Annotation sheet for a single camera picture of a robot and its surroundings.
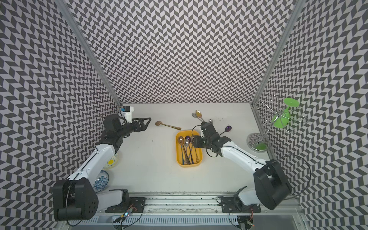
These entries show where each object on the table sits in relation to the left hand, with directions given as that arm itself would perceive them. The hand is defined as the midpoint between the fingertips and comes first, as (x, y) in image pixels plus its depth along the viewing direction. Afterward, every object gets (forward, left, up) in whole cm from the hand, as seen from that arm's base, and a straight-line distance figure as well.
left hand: (145, 120), depth 82 cm
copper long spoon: (-2, -19, -21) cm, 29 cm away
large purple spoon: (+7, -52, -19) cm, 56 cm away
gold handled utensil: (+14, -2, -22) cm, 27 cm away
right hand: (-9, -28, -12) cm, 32 cm away
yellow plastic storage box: (-9, -31, -22) cm, 39 cm away
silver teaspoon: (+22, -28, -22) cm, 42 cm away
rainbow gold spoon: (+22, -32, -22) cm, 45 cm away
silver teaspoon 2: (+14, -40, -18) cm, 46 cm away
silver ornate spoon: (-4, -23, -21) cm, 32 cm away
